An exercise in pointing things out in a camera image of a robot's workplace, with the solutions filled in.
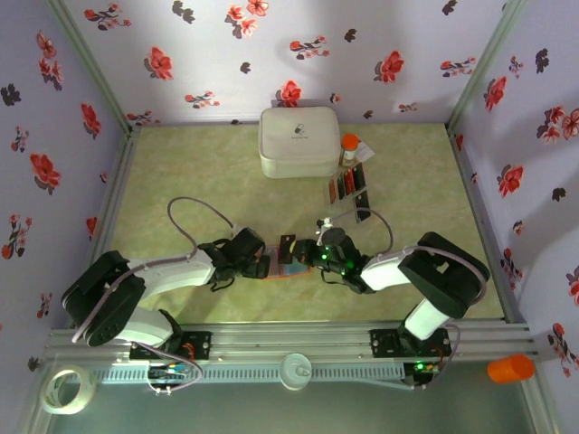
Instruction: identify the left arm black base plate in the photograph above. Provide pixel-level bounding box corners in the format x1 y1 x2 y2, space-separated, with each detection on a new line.
128 330 213 362

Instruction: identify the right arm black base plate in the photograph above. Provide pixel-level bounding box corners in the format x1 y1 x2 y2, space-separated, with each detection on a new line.
368 328 453 359

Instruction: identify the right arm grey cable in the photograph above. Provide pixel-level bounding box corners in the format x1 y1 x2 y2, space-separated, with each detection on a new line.
329 206 490 363

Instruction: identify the slotted grey cable duct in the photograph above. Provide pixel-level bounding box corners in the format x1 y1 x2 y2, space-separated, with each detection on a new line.
92 363 406 385

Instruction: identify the white round lid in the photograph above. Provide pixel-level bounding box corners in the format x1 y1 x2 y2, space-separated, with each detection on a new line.
279 353 313 391

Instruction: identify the orange plastic cup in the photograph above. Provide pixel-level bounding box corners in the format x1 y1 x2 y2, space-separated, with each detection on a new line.
487 354 536 385

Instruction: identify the aluminium frame post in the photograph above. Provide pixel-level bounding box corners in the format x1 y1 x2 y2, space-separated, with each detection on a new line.
44 0 142 137
445 0 530 135

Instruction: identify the orange-capped clear bottle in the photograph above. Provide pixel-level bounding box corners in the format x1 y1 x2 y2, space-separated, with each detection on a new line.
338 133 362 167

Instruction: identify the white zippered case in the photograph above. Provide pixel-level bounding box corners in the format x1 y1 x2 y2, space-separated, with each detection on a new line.
258 106 341 180

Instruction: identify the clear tape roll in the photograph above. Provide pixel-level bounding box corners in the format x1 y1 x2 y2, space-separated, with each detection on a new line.
39 363 98 416

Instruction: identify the long aluminium base rail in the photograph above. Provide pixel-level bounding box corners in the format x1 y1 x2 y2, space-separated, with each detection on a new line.
43 319 542 363

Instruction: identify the left arm grey cable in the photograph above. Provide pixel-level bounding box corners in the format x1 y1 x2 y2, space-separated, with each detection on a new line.
71 196 241 344

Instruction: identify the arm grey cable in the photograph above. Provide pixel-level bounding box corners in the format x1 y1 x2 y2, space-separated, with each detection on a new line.
71 196 241 344
329 206 490 363

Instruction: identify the orange card holder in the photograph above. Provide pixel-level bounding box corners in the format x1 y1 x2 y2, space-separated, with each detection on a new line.
258 243 312 282

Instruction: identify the aluminium side rail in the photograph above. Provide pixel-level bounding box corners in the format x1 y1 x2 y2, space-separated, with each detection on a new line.
71 125 140 327
445 124 530 325

